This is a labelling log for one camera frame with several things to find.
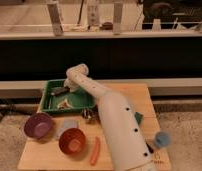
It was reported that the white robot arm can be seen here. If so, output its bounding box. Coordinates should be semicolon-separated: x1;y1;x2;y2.
65;64;157;171

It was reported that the purple bowl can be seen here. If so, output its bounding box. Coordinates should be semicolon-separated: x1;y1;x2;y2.
24;113;53;139

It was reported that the red bowl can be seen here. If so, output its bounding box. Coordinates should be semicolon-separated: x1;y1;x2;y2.
59;128;86;155

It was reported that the green plastic tray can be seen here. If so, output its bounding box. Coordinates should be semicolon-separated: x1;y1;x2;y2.
41;79;95;114

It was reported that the pale food piece in tray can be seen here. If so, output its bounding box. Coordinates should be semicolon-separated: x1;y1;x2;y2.
57;98;72;109

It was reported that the wooden table board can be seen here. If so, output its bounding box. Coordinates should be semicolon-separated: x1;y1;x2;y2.
17;82;172;171

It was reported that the teal sponge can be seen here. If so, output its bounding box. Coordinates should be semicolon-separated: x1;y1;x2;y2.
134;112;143;125

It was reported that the orange carrot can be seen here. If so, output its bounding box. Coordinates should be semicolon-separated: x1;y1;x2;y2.
90;137;101;166

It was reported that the blue cup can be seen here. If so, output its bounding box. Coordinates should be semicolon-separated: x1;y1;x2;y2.
154;132;170;148

